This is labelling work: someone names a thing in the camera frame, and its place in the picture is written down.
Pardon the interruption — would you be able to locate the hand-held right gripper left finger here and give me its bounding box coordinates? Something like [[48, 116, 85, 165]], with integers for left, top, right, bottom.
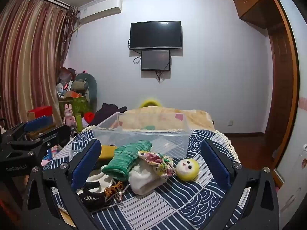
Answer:
[[24, 139, 102, 230]]

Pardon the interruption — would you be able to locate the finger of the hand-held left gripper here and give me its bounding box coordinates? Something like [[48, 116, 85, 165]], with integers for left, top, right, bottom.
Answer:
[[3, 115, 54, 141], [8, 124, 72, 159]]

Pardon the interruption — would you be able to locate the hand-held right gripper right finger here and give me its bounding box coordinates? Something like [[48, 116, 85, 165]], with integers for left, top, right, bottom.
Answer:
[[201, 139, 281, 230]]

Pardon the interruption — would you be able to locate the mustard yellow soft pad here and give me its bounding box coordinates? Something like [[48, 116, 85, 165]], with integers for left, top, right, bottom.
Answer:
[[98, 145, 118, 161]]

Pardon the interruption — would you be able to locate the white soft cloth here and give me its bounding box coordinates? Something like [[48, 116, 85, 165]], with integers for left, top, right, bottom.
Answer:
[[128, 160, 169, 195]]

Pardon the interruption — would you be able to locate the red box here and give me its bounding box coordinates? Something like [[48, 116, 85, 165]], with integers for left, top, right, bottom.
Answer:
[[27, 105, 53, 119]]

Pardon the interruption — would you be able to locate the white fabric piece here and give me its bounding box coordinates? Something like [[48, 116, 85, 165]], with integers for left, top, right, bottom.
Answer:
[[85, 166, 113, 190]]

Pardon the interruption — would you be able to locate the pink bunny doll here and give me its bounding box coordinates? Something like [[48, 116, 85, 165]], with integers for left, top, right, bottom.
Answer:
[[64, 104, 77, 127]]

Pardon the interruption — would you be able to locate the pink printed cloth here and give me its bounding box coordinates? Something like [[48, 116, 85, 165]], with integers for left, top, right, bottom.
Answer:
[[42, 146, 59, 167]]

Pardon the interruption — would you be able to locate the yellow round plush doll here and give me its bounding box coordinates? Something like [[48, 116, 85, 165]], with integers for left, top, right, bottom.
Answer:
[[176, 159, 200, 182]]

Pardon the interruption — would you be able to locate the black studded fabric piece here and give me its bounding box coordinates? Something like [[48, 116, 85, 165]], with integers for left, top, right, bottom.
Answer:
[[79, 182, 107, 212]]

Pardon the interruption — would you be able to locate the green knitted glove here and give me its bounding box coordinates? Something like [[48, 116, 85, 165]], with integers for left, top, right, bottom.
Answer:
[[102, 141, 153, 181]]

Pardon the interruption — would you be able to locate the red knitted item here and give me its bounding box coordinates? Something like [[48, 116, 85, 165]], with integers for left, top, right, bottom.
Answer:
[[83, 111, 96, 125]]

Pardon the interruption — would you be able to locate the green storage box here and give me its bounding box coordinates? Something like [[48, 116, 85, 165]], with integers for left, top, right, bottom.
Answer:
[[59, 96, 91, 118]]

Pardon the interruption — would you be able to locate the pile of toys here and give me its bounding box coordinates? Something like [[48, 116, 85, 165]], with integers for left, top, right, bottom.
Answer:
[[56, 67, 89, 99]]

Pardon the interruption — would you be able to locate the black clothing pile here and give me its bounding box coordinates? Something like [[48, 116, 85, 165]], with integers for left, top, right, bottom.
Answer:
[[95, 103, 127, 126]]

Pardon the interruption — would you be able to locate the grey-green long plush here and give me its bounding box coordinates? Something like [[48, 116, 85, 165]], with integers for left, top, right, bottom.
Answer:
[[75, 73, 97, 111]]

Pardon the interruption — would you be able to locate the floral fabric pouch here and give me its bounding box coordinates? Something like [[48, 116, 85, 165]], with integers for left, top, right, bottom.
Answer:
[[138, 150, 177, 178]]

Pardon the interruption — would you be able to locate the striped brown curtain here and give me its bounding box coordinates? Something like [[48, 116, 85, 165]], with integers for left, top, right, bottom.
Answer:
[[0, 0, 79, 130]]

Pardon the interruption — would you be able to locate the yellow printed bed blanket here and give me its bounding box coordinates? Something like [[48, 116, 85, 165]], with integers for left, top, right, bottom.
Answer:
[[120, 107, 215, 133]]

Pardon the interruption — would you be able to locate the clear plastic storage box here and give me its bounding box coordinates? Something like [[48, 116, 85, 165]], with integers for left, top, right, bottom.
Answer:
[[95, 112, 192, 159]]

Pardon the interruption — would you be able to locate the white wardrobe door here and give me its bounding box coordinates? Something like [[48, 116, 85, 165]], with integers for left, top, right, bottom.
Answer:
[[273, 0, 307, 230]]

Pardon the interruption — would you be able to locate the yellow fluffy plush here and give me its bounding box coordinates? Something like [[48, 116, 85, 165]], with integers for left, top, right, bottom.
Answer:
[[140, 98, 161, 108]]

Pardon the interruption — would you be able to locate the white air conditioner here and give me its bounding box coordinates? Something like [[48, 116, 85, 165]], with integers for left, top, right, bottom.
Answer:
[[78, 0, 123, 25]]

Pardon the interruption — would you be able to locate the orange braided cord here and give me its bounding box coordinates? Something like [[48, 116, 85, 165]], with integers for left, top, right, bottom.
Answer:
[[104, 181, 125, 201]]

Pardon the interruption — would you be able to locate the small black wall monitor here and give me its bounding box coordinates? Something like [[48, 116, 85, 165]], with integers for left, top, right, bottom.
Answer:
[[140, 49, 171, 71]]

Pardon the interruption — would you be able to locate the large black wall television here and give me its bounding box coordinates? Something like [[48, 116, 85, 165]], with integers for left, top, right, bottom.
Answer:
[[130, 21, 183, 50]]

